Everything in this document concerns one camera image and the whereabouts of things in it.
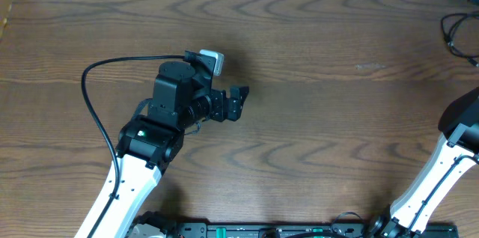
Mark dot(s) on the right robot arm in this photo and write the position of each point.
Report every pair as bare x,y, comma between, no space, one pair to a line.
455,153

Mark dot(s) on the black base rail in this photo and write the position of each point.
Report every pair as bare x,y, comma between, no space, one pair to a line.
155,225

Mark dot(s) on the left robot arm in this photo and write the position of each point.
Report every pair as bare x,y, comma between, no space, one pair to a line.
182,96

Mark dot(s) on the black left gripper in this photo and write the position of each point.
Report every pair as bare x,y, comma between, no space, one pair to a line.
222,111

